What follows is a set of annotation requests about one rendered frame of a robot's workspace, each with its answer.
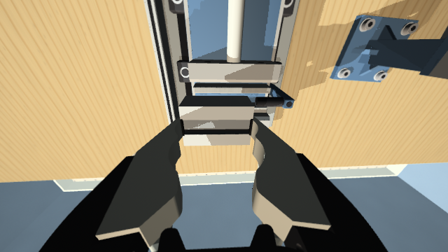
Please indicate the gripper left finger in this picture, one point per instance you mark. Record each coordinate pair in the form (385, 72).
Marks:
(128, 210)

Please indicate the grey slotted metal block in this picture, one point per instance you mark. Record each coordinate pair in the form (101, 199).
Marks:
(216, 120)

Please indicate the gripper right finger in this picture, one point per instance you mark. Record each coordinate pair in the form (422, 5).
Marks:
(305, 210)

